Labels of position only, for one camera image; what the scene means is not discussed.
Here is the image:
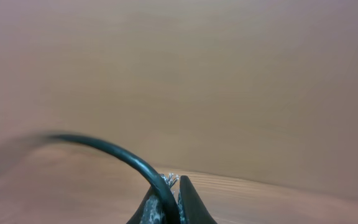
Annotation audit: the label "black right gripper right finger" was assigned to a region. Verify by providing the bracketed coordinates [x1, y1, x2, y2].
[178, 175, 217, 224]

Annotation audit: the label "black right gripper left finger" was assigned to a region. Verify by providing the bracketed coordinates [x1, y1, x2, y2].
[127, 188, 166, 224]

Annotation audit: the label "black USB cable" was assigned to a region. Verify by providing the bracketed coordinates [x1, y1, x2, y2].
[0, 132, 181, 224]

